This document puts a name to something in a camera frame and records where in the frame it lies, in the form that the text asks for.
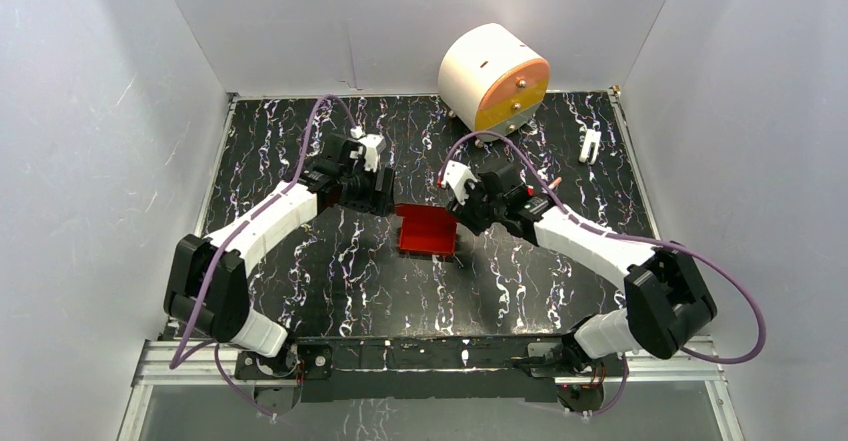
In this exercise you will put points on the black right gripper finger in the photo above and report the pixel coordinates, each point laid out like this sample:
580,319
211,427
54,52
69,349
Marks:
481,215
459,209

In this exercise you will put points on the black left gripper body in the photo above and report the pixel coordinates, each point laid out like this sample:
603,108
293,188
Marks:
382,190

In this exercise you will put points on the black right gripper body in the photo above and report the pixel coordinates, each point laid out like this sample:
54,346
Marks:
496,206

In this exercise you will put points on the white round drawer cabinet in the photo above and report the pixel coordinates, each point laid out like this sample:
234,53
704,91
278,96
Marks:
492,81

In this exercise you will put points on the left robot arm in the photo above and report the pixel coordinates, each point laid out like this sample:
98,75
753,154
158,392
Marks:
207,287

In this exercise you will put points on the white clip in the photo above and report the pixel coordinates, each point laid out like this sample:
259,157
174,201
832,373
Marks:
590,147

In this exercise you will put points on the aluminium frame rail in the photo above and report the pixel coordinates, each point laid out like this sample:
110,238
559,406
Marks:
153,369

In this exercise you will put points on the red paper box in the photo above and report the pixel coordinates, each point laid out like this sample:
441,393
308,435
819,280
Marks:
426,229

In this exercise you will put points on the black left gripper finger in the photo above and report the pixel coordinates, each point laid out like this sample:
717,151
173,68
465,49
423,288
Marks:
386,184
373,205

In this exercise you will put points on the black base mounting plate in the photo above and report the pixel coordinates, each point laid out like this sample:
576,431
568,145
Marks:
545,368

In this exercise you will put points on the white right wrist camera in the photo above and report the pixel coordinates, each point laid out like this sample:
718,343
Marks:
459,179

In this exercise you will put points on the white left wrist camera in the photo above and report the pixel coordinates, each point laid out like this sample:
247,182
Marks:
368,148

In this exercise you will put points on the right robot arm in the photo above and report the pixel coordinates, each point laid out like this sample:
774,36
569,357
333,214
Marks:
666,298

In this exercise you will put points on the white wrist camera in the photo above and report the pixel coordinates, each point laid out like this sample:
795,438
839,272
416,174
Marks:
368,148
459,179

